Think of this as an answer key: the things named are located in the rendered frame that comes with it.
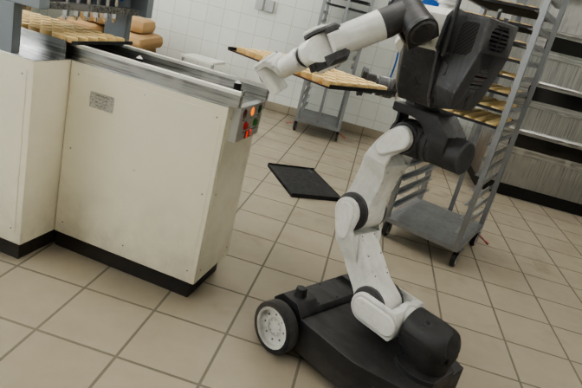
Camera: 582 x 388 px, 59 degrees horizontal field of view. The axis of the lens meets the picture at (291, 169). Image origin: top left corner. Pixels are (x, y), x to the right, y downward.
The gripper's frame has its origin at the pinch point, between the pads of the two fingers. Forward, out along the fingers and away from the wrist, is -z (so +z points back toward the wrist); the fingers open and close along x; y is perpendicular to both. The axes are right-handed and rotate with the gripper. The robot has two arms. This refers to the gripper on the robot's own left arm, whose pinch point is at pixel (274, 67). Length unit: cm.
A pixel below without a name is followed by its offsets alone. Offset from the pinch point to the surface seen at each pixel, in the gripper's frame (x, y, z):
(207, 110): -19.7, 19.9, 12.2
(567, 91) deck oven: 9, -245, -260
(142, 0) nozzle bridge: 9, 69, -52
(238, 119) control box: -20.8, 8.1, 10.3
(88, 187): -67, 64, 0
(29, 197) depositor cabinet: -72, 82, 10
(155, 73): -12.3, 42.8, 4.5
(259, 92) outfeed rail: -13.2, 4.2, -14.6
